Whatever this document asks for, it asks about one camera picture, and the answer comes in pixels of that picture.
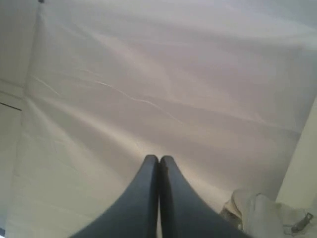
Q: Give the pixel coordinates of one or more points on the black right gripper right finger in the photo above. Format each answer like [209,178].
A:
[183,213]

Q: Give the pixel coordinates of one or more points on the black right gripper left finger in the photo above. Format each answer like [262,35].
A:
[135,213]

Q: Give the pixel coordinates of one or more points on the beige fabric duffel bag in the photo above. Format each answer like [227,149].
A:
[259,217]

